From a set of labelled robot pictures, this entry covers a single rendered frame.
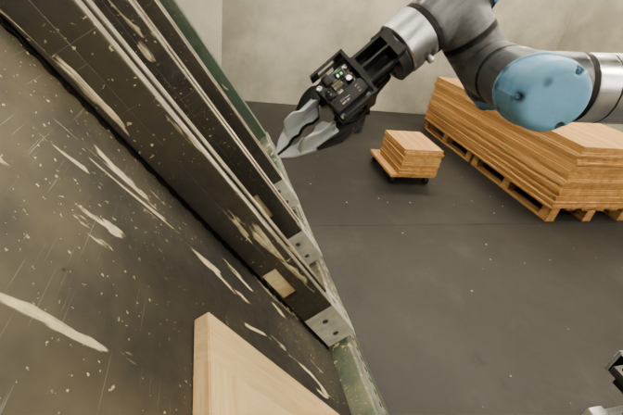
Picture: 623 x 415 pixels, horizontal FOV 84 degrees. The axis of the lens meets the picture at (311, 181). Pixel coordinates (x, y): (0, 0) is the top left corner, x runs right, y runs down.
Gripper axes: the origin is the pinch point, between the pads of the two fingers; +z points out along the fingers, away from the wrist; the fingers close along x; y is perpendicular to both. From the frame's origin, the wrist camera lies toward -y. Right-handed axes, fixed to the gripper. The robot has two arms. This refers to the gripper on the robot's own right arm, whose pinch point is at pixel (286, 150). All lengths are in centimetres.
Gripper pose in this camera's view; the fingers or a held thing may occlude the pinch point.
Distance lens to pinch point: 51.0
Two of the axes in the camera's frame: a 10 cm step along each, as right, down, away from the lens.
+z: -7.6, 6.4, 0.6
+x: 6.3, 7.7, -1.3
